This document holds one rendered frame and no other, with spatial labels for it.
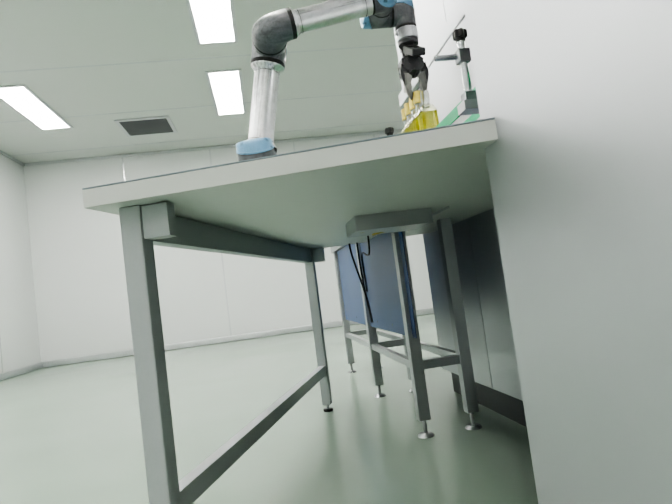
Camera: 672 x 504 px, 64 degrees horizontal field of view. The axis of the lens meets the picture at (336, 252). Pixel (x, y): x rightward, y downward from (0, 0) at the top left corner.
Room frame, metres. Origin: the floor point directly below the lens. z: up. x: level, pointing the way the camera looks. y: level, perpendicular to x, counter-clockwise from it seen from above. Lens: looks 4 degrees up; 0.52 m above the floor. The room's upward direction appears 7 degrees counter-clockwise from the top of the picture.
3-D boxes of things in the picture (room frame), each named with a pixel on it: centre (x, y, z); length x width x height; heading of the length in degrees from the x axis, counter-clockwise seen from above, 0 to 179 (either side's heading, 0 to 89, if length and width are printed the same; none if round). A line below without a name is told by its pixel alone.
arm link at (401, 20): (1.86, -0.34, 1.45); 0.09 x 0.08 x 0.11; 97
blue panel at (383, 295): (2.59, -0.20, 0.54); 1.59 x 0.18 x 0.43; 8
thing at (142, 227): (1.69, 0.21, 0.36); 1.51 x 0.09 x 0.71; 171
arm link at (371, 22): (1.83, -0.25, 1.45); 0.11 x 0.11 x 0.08; 7
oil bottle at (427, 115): (1.78, -0.36, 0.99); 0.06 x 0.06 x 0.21; 8
